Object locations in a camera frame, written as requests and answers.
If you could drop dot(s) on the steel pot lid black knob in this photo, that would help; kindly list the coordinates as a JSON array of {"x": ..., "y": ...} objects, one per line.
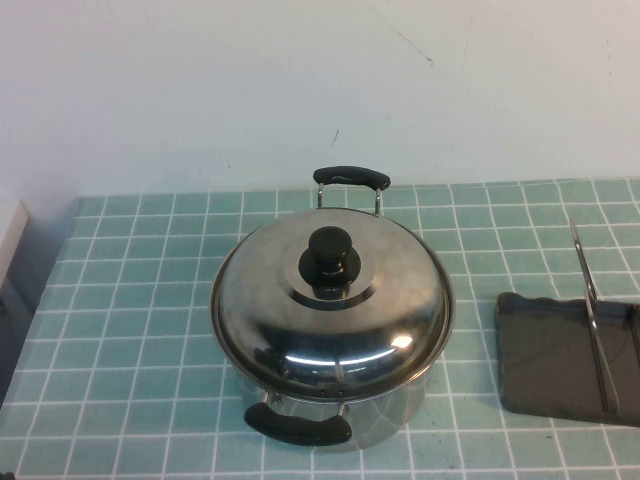
[{"x": 385, "y": 280}]

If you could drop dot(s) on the beige board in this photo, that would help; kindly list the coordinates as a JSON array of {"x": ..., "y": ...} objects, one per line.
[{"x": 12, "y": 240}]

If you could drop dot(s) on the black tray metal lid rack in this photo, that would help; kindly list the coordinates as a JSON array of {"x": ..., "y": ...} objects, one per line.
[{"x": 545, "y": 360}]

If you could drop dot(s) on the green tile pattern tablecloth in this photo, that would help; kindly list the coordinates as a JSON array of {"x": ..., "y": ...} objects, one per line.
[{"x": 125, "y": 300}]

